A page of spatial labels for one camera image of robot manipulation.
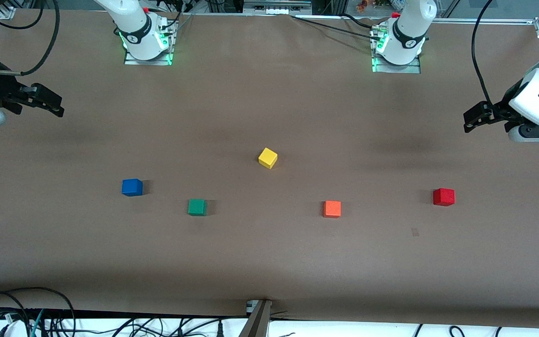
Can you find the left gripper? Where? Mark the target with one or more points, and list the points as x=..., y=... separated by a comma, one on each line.
x=502, y=111

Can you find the red cube block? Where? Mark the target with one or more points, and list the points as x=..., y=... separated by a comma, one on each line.
x=443, y=197

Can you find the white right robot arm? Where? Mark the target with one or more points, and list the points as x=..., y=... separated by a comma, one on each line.
x=136, y=28

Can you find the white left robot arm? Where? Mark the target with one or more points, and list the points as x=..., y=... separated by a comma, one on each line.
x=407, y=32

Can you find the blue cube block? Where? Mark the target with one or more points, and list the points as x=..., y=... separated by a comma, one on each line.
x=132, y=187

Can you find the orange cube block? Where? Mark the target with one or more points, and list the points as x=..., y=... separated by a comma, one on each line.
x=332, y=209

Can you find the green cube block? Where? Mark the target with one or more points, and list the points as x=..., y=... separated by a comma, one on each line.
x=197, y=207

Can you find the yellow cube block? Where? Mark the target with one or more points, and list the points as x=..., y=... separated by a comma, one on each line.
x=267, y=158

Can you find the grey power strip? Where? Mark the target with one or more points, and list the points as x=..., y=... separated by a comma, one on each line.
x=276, y=7

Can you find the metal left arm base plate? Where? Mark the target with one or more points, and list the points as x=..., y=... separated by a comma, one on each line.
x=414, y=69

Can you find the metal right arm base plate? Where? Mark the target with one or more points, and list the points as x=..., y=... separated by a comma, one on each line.
x=129, y=60

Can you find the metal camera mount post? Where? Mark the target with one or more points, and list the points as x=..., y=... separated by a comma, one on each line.
x=256, y=320

